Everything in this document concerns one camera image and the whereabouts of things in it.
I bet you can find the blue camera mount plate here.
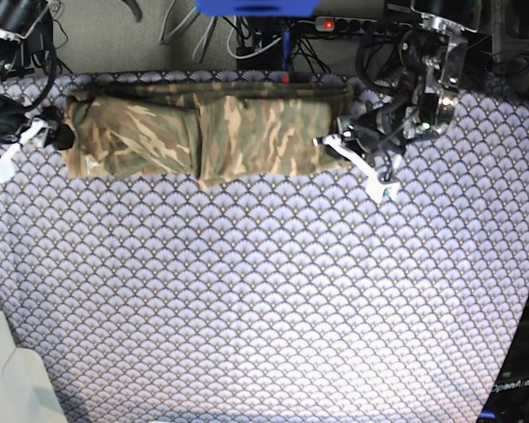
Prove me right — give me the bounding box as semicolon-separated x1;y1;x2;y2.
196;0;318;17

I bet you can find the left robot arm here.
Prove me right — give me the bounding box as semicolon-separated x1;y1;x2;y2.
313;1;481;204

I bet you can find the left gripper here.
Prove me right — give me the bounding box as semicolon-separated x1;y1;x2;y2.
312;103;419;204

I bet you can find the camouflage T-shirt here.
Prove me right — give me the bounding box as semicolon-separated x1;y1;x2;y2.
63;82;354;188

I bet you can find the black power strip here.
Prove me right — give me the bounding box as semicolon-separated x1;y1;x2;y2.
310;16;412;37

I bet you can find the purple fan-pattern tablecloth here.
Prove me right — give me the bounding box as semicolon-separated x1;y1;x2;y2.
0;92;529;422

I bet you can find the black OpenArm box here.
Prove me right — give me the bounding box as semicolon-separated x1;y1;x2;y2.
478;297;529;422

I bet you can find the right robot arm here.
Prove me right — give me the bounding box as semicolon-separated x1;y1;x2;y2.
0;1;74;183

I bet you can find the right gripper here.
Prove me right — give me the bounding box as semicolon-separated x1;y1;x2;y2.
0;106;75;183

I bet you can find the white plastic bin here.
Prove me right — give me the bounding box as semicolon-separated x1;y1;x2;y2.
0;305;67;422

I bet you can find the white cable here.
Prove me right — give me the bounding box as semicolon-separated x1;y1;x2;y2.
227;17;283;61

